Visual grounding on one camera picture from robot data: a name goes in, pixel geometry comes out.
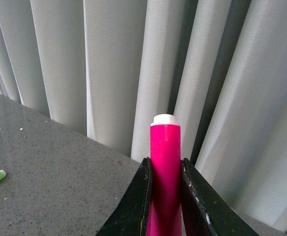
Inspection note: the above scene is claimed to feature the pink highlighter pen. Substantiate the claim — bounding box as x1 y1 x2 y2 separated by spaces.
146 114 182 236

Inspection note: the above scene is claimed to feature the grey pleated curtain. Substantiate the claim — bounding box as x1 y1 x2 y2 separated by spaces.
0 0 287 234

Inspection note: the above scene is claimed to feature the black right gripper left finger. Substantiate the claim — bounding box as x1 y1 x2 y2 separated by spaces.
96 157 153 236

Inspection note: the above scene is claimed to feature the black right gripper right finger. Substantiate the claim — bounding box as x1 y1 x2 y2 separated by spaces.
180 158 257 236

